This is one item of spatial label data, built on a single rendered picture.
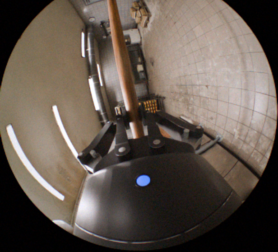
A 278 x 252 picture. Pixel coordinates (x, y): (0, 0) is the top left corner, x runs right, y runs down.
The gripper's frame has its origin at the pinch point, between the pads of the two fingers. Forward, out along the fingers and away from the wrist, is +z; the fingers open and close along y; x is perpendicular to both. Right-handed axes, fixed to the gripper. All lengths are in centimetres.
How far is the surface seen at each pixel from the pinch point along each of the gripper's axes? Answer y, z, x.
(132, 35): 74, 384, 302
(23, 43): -141, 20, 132
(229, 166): 90, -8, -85
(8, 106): -141, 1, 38
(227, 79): 119, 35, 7
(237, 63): 119, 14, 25
